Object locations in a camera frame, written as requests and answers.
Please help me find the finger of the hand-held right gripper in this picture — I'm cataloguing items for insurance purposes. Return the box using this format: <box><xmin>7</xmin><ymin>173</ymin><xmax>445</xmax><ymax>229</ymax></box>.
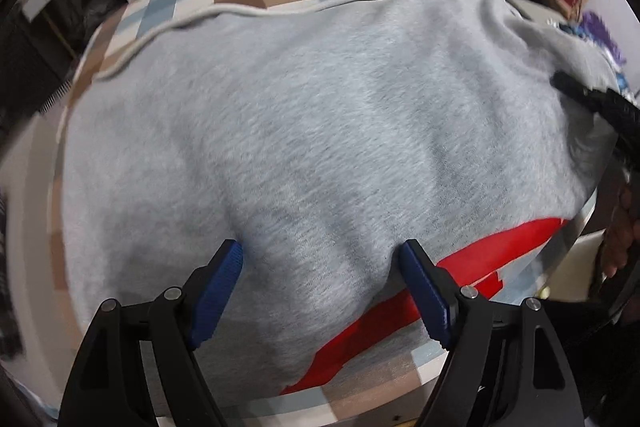
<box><xmin>550</xmin><ymin>71</ymin><xmax>640</xmax><ymax>138</ymax></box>

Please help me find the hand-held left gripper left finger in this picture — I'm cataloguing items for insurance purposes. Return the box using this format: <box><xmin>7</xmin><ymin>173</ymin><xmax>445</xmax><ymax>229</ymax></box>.
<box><xmin>59</xmin><ymin>239</ymin><xmax>245</xmax><ymax>427</ymax></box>

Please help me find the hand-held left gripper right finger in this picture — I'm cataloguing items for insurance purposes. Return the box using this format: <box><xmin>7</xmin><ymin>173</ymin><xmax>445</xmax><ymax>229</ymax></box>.
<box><xmin>398</xmin><ymin>238</ymin><xmax>586</xmax><ymax>427</ymax></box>

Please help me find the gray printed hoodie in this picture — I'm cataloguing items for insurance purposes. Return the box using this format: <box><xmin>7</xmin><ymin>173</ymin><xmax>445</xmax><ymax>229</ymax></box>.
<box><xmin>60</xmin><ymin>0</ymin><xmax>621</xmax><ymax>395</ymax></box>

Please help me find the person's right hand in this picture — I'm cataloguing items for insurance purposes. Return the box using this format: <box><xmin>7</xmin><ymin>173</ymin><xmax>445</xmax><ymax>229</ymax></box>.
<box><xmin>601</xmin><ymin>182</ymin><xmax>640</xmax><ymax>279</ymax></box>

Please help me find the blue purple patterned cloth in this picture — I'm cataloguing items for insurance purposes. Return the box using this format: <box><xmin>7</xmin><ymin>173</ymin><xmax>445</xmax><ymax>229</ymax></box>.
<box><xmin>560</xmin><ymin>9</ymin><xmax>628</xmax><ymax>80</ymax></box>

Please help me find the black low cabinet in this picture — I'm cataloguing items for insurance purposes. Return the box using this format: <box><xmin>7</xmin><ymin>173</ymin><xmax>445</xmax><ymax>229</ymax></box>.
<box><xmin>0</xmin><ymin>0</ymin><xmax>126</xmax><ymax>122</ymax></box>

